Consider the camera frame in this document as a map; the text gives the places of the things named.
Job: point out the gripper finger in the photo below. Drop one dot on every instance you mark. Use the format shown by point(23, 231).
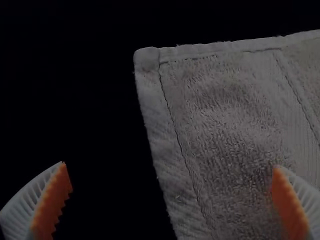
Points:
point(27, 210)
point(297, 207)

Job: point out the pale towel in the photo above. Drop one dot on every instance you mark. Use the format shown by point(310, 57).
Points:
point(225, 125)

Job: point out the black mat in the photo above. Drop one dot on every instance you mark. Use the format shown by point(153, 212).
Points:
point(62, 75)

